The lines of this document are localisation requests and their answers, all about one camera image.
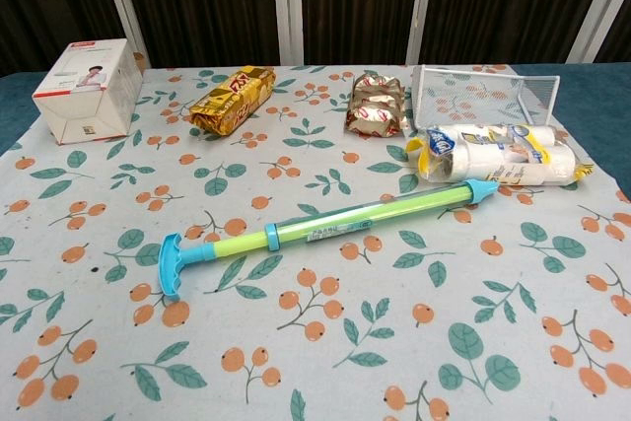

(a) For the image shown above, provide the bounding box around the green blue water pump toy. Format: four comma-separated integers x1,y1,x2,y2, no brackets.
157,177,500,300

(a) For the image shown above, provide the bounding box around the gold and red foil snack bag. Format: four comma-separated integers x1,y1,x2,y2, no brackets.
343,71,408,139

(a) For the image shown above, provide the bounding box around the gold biscuit package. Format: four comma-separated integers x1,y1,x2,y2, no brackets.
189,64,277,137

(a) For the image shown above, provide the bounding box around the floral orange fruit tablecloth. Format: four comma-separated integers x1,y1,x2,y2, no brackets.
0,63,631,421

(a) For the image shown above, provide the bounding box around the pack of white paper cups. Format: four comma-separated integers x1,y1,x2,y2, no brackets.
404,120,596,186

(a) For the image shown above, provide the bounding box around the white desk lamp box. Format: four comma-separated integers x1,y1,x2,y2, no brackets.
32,38,144,146

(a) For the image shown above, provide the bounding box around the white wire mesh basket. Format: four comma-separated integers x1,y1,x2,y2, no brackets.
404,63,562,136

